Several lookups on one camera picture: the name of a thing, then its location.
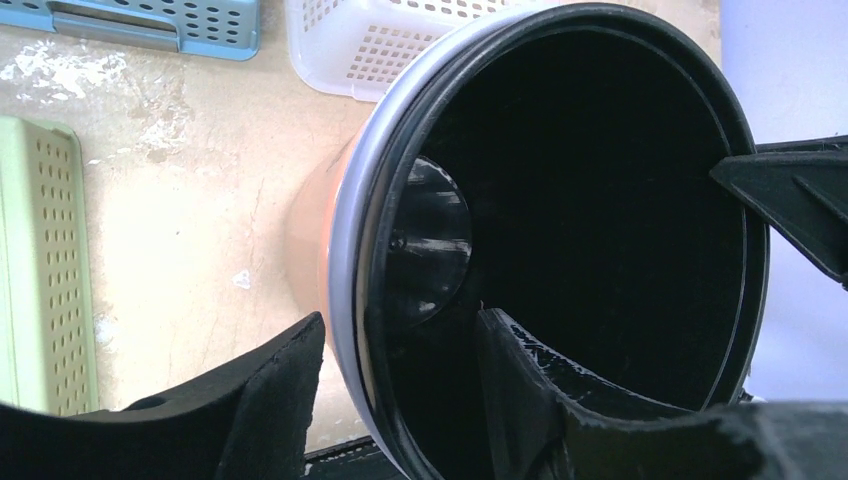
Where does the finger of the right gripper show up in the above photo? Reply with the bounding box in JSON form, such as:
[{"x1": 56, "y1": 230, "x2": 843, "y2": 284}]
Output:
[{"x1": 710, "y1": 135, "x2": 847, "y2": 287}]

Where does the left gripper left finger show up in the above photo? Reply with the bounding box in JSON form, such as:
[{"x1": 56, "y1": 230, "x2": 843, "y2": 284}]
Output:
[{"x1": 1, "y1": 312, "x2": 325, "y2": 479}]

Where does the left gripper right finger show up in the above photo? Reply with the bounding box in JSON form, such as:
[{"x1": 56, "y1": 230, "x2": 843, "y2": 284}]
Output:
[{"x1": 475, "y1": 308, "x2": 847, "y2": 479}]

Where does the green perforated plastic basket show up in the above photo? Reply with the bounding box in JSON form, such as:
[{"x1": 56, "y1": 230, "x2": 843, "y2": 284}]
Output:
[{"x1": 1, "y1": 116, "x2": 99, "y2": 416}]

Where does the orange bucket black rim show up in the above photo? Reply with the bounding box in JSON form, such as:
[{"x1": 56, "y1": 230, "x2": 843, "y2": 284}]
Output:
[{"x1": 284, "y1": 3, "x2": 769, "y2": 479}]

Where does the white perforated plastic basket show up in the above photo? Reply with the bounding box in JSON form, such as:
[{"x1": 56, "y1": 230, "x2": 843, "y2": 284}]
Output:
[{"x1": 285, "y1": 1, "x2": 555, "y2": 102}]

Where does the blue perforated plastic basket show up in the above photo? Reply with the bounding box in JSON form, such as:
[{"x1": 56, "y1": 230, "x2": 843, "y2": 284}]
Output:
[{"x1": 1, "y1": 0, "x2": 260, "y2": 61}]

